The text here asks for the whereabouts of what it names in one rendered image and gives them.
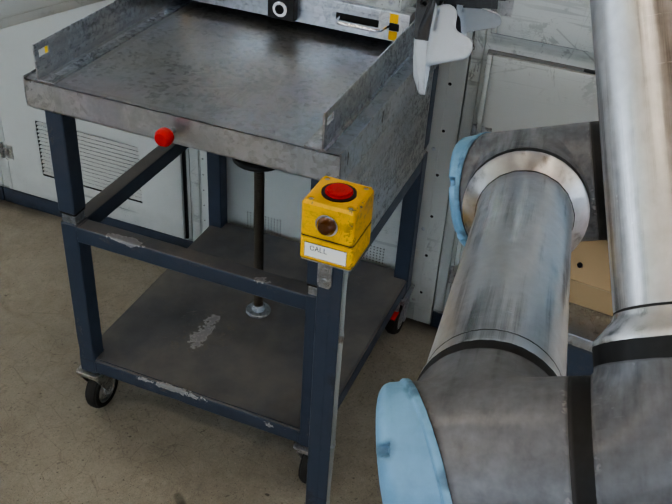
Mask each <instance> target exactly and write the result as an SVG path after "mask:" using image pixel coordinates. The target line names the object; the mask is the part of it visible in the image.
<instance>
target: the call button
mask: <svg viewBox="0 0 672 504"><path fill-rule="evenodd" d="M353 192H354V191H353V189H352V188H351V187H349V186H348V185H346V184H342V183H334V184H331V185H329V186H327V187H326V189H325V194H326V195H327V196H329V197H331V198H333V199H347V198H350V197H351V196H352V195H353Z"/></svg>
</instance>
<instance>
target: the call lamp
mask: <svg viewBox="0 0 672 504"><path fill-rule="evenodd" d="M315 226H316V229H317V230H318V231H319V233H320V234H322V235H324V236H328V237H330V236H334V235H335V234H336V233H337V231H338V224H337V221H336V220H335V219H334V218H333V217H331V216H329V215H325V214H323V215H320V216H318V217H317V219H316V221H315Z"/></svg>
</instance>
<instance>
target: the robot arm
mask: <svg viewBox="0 0 672 504"><path fill-rule="evenodd" d="M442 3H443V4H442ZM486 8H489V9H498V0H417V4H416V14H415V25H414V36H413V37H414V47H413V77H414V80H415V83H416V86H417V90H418V93H419V94H420V95H425V94H426V89H427V84H428V79H429V70H430V66H431V65H436V64H442V63H447V62H452V61H458V60H463V59H465V58H467V57H468V56H469V55H470V54H471V52H472V47H473V43H472V41H471V39H469V38H468V37H467V33H468V32H473V31H479V30H485V29H491V28H496V27H498V26H500V24H501V17H500V15H499V14H498V13H496V12H493V11H491V10H488V9H486ZM590 9H591V22H592V36H593V49H594V62H595V76H596V89H597V103H598V116H599V121H592V122H591V121H590V122H581V123H572V124H563V125H554V126H545V127H536V128H527V129H518V130H508V131H499V132H482V133H479V134H477V135H473V136H468V137H464V138H462V139H461V140H460V141H459V142H458V143H457V144H456V145H455V147H454V150H453V152H452V156H451V161H450V169H449V178H450V182H451V186H450V187H449V201H450V210H451V217H452V222H453V226H454V230H455V232H457V238H458V240H459V241H460V243H461V244H462V245H463V246H465V247H464V250H463V253H462V257H461V260H460V263H459V266H458V269H457V272H456V275H455V278H454V281H453V284H452V287H451V290H450V293H449V296H448V299H447V302H446V305H445V309H444V312H443V315H442V318H441V321H440V324H439V327H438V330H437V333H436V336H435V339H434V342H433V345H432V348H431V351H430V354H429V357H428V361H427V364H426V365H425V366H424V368H423V369H422V371H421V373H420V375H419V377H418V380H417V381H412V380H410V379H409V378H402V379H401V380H400V381H399V382H389V383H386V384H385V385H384V386H383V387H382V388H381V390H380V392H379V394H378V398H377V405H376V453H377V465H378V475H379V483H380V490H381V496H382V502H383V504H672V0H590ZM596 240H607V241H608V252H609V266H610V279H611V293H612V307H613V318H612V320H611V322H610V324H609V325H608V326H607V328H606V329H605V330H604V331H603V332H602V333H601V334H600V335H599V336H598V337H597V338H596V339H595V341H594V342H593V343H592V356H593V373H592V374H591V375H585V376H566V373H567V347H568V322H569V296H570V270H571V252H572V251H573V250H574V249H575V248H576V247H577V246H578V244H579V243H580V242H582V241H596Z"/></svg>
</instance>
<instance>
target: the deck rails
mask: <svg viewBox="0 0 672 504"><path fill-rule="evenodd" d="M193 1H194V0H116V1H114V2H112V3H110V4H108V5H106V6H104V7H102V8H100V9H99V10H97V11H95V12H93V13H91V14H89V15H87V16H85V17H84V18H82V19H80V20H78V21H76V22H74V23H72V24H70V25H68V26H67V27H65V28H63V29H61V30H59V31H57V32H55V33H53V34H52V35H50V36H48V37H46V38H44V39H42V40H40V41H38V42H36V43H35V44H33V45H32V48H33V55H34V62H35V69H36V76H37V78H35V81H38V82H42V83H46V84H50V85H55V84H57V83H58V82H60V81H62V80H63V79H65V78H67V77H68V76H70V75H72V74H73V73H75V72H77V71H78V70H80V69H82V68H83V67H85V66H87V65H88V64H90V63H91V62H93V61H95V60H96V59H98V58H100V57H101V56H103V55H105V54H106V53H108V52H110V51H111V50H113V49H115V48H116V47H118V46H120V45H121V44H123V43H125V42H126V41H128V40H130V39H131V38H133V37H135V36H136V35H138V34H140V33H141V32H143V31H145V30H146V29H148V28H150V27H151V26H153V25H154V24H156V23H158V22H159V21H161V20H163V19H164V18H166V17H168V16H169V15H171V14H173V13H174V12H176V11H178V10H179V9H181V8H183V7H184V6H186V5H188V4H189V3H191V2H193ZM414 25H415V20H414V21H413V22H412V23H411V24H410V25H409V26H408V27H407V28H406V29H405V30H404V31H403V32H402V33H401V34H400V35H399V36H398V37H397V38H396V39H395V40H394V41H393V42H392V43H391V44H390V45H389V46H388V47H387V48H386V49H385V50H384V51H383V52H382V54H381V55H380V56H379V57H378V58H377V59H376V60H375V61H374V62H373V63H372V64H371V65H370V66H369V67H368V68H367V69H366V70H365V71H364V72H363V73H362V74H361V75H360V76H359V77H358V78H357V79H356V80H355V81H354V82H353V83H352V84H351V85H350V86H349V87H348V88H347V89H346V90H345V91H344V92H343V93H342V94H341V95H340V96H339V97H338V98H337V100H336V101H335V102H334V103H333V104H332V105H331V106H330V107H329V108H328V109H327V110H326V111H325V112H324V113H323V125H322V126H321V127H320V128H319V129H318V130H317V131H316V132H315V133H314V135H313V136H312V137H311V138H310V139H309V140H308V141H307V142H306V143H305V144H304V147H306V148H310V149H314V150H318V151H322V152H327V151H328V150H329V148H330V147H331V146H332V145H333V144H334V143H335V142H336V141H337V140H338V138H339V137H340V136H341V135H342V134H343V133H344V132H345V131H346V129H347V128H348V127H349V126H350V125H351V124H352V123H353V122H354V121H355V119H356V118H357V117H358V116H359V115H360V114H361V113H362V112H363V111H364V109H365V108H366V107H367V106H368V105H369V104H370V103H371V102H372V100H373V99H374V98H375V97H376V96H377V95H378V94H379V93H380V92H381V90H382V89H383V88H384V87H385V86H386V85H387V84H388V83H389V82H390V80H391V79H392V78H393V77H394V76H395V75H396V74H397V73H398V71H399V70H400V69H401V68H402V67H403V66H404V65H405V64H406V63H407V61H408V60H409V59H410V58H411V57H412V56H413V47H414V37H413V36H414ZM45 46H47V47H48V52H47V53H45V54H43V55H41V56H39V52H38V50H39V49H41V48H43V47H45ZM331 114H332V116H331V117H330V118H329V119H328V120H327V118H328V117H329V116H330V115H331Z"/></svg>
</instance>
